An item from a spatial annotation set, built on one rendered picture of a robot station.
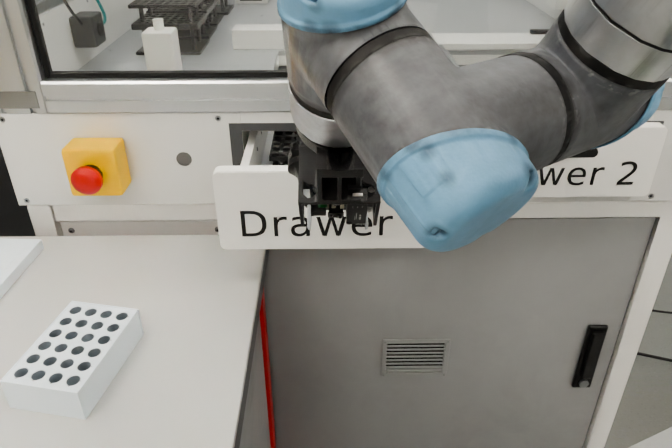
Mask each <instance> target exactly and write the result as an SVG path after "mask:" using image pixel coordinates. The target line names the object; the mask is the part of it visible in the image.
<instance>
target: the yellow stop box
mask: <svg viewBox="0 0 672 448"><path fill-rule="evenodd" d="M61 153H62V157H63V161H64V165H65V169H66V172H67V176H68V180H69V184H70V188H71V192H72V194H73V195H74V196H120V195H123V194H124V192H125V191H126V189H127V188H128V186H129V184H130V183H131V176H130V171H129V166H128V161H127V156H126V151H125V146H124V141H123V139H122V138H73V139H72V140H71V141H70V142H69V143H68V144H67V145H66V146H65V147H64V148H63V149H62V152H61ZM81 166H89V167H92V168H94V169H96V170H97V171H98V172H99V173H100V174H101V176H102V179H103V185H102V187H101V189H100V190H99V191H98V192H97V193H95V194H92V195H86V194H82V193H80V192H78V191H77V190H76V189H75V188H74V187H73V186H72V184H71V174H72V173H73V172H74V170H75V169H77V168H78V167H81Z"/></svg>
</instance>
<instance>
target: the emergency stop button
mask: <svg viewBox="0 0 672 448"><path fill-rule="evenodd" d="M71 184H72V186H73V187H74V188H75V189H76V190H77V191H78V192H80V193H82V194H86V195H92V194H95V193H97V192H98V191H99V190H100V189H101V187H102V185H103V179H102V176H101V174H100V173H99V172H98V171H97V170H96V169H94V168H92V167H89V166H81V167H78V168H77V169H75V170H74V172H73V173H72V174H71Z"/></svg>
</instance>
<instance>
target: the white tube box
mask: <svg viewBox="0 0 672 448"><path fill-rule="evenodd" d="M143 335H144V331H143V327H142V322H141V318H140V313H139V309H134V308H126V307H118V306H110V305H103V304H95V303H87V302H79V301H71V302H70V303H69V304H68V305H67V307H66V308H65V309H64V310H63V311H62V312H61V313H60V314H59V315H58V317H57V318H56V319H55V320H54V321H53V322H52V323H51V324H50V325H49V327H48V328H47V329H46V330H45V331H44V332H43V333H42V334H41V335H40V337H39V338H38V339H37V340H36V341H35V342H34V343H33V344H32V346H31V347H30V348H29V349H28V350H27V351H26V352H25V353H24V354H23V356H22V357H21V358H20V359H19V360H18V361H17V362H16V363H15V364H14V366H13V367H12V368H11V369H10V370H9V371H8V372H7V373H6V374H5V376H4V377H3V378H2V379H1V380H0V384H1V386H2V389H3V391H4V394H5V396H6V399H7V401H8V404H9V406H10V408H16V409H22V410H28V411H34V412H40V413H46V414H53V415H59V416H65V417H71V418H77V419H83V420H86V419H87V417H88V416H89V414H90V413H91V411H92V410H93V408H94V407H95V405H96V404H97V403H98V401H99V400H100V398H101V397H102V395H103V394H104V392H105V391H106V389H107V388H108V386H109V385H110V383H111V382H112V380H113V379H114V377H115V376H116V374H117V373H118V372H119V370H120V369H121V367H122V366H123V364H124V363H125V361H126V360H127V358H128V357H129V355H130V354H131V352H132V351H133V349H134V348H135V346H136V345H137V343H138V342H139V341H140V339H141V338H142V336H143Z"/></svg>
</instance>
